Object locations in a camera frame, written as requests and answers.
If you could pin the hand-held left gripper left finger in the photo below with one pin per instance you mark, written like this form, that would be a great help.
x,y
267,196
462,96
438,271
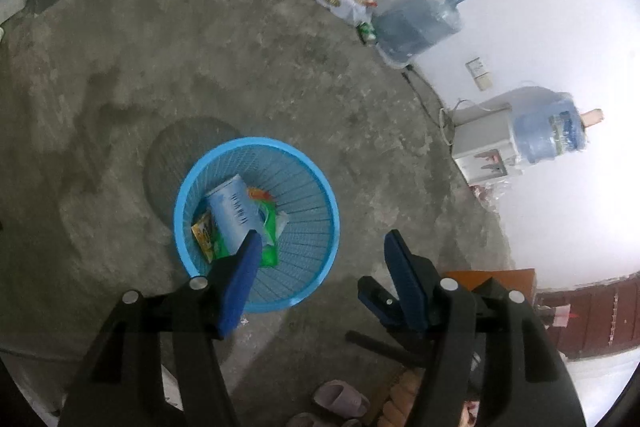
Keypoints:
x,y
240,292

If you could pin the clear plastic bag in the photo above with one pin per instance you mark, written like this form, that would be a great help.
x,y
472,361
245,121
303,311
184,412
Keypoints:
x,y
492,197

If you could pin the wall outlet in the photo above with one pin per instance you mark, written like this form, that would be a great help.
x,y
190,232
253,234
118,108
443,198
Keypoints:
x,y
479,72

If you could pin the blue dispenser water jug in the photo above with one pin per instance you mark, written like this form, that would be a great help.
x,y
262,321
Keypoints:
x,y
545,137

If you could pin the orange wooden stool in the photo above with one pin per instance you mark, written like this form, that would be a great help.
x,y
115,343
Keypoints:
x,y
500,279

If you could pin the small beige object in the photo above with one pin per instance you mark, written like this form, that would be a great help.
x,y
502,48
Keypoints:
x,y
593,117

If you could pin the clear plastic cup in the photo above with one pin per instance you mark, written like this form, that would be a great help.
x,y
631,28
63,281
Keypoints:
x,y
281,224

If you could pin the blue plastic wastebasket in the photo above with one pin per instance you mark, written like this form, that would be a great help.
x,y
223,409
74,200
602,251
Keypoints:
x,y
300,257

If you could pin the white blue packet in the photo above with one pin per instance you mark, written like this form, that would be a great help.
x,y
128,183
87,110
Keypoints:
x,y
230,212

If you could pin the pink slipper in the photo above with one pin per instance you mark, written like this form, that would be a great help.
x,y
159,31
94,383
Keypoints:
x,y
340,399

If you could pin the white water dispenser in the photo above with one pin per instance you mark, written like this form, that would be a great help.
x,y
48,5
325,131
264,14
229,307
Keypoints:
x,y
480,142

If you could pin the green snack bag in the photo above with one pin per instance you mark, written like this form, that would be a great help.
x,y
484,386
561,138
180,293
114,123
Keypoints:
x,y
268,252

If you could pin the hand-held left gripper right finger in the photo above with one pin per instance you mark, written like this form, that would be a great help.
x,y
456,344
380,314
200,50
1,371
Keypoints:
x,y
405,282

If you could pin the person's right hand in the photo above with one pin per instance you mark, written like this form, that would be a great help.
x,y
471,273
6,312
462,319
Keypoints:
x,y
400,399

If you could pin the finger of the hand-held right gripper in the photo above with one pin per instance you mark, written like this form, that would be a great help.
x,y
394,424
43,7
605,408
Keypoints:
x,y
372,299
375,345

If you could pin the yellow black snack packet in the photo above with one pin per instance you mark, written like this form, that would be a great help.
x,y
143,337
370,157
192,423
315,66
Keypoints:
x,y
202,237

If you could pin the brown wooden panel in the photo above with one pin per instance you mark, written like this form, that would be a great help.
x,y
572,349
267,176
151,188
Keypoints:
x,y
595,317

